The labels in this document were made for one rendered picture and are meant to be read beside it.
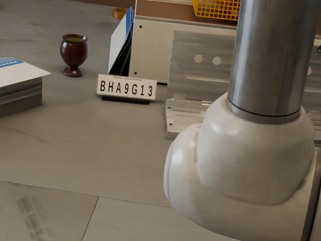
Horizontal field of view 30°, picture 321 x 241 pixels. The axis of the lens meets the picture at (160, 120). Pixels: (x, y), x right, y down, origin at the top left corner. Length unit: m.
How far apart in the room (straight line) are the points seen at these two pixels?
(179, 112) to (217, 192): 0.74
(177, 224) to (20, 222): 0.28
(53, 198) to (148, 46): 0.70
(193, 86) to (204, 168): 0.78
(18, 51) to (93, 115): 0.51
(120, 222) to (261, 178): 0.39
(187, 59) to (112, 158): 0.39
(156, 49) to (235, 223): 0.97
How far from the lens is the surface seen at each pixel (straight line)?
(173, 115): 1.52
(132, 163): 1.31
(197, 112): 1.56
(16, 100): 1.50
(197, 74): 1.59
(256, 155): 0.78
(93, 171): 1.26
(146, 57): 1.74
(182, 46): 1.56
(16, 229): 1.08
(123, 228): 1.09
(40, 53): 1.95
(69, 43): 1.73
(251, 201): 0.82
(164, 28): 1.72
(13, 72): 1.51
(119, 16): 2.44
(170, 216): 1.14
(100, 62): 1.91
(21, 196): 1.17
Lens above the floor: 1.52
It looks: 24 degrees down
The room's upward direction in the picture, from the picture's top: 7 degrees clockwise
